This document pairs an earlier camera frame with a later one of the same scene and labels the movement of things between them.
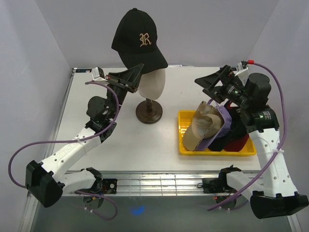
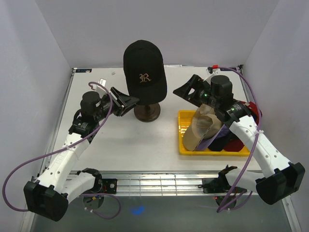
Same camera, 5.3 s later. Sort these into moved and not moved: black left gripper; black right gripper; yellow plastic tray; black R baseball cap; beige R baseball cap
Moved: black left gripper; black R baseball cap; black right gripper
Not moved: yellow plastic tray; beige R baseball cap
